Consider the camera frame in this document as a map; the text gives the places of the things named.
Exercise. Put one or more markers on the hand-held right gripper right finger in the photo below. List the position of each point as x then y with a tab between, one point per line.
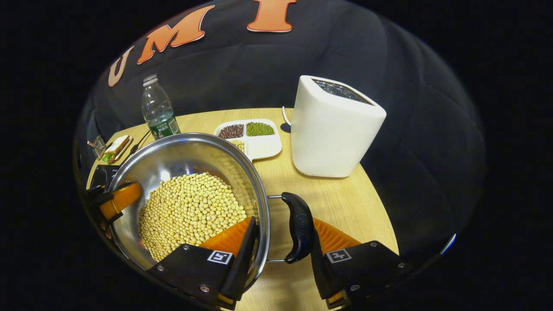
320	276

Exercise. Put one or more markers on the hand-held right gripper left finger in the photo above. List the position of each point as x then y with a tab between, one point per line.
244	263

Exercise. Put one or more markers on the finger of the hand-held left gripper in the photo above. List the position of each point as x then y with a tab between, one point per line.
123	198

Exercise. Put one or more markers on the black induction cooktop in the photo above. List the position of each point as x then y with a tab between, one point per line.
101	175

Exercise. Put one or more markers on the stainless steel pot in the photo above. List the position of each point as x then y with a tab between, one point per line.
173	155

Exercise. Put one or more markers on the pile of soybeans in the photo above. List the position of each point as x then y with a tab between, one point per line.
190	211

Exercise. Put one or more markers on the sandwich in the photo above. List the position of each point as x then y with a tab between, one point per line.
116	147

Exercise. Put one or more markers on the clear plastic water bottle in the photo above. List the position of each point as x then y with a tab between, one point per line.
157	112

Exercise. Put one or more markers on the white divided bean tray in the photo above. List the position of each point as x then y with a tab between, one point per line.
263	147

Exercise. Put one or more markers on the white toaster appliance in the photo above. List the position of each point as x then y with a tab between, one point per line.
328	138

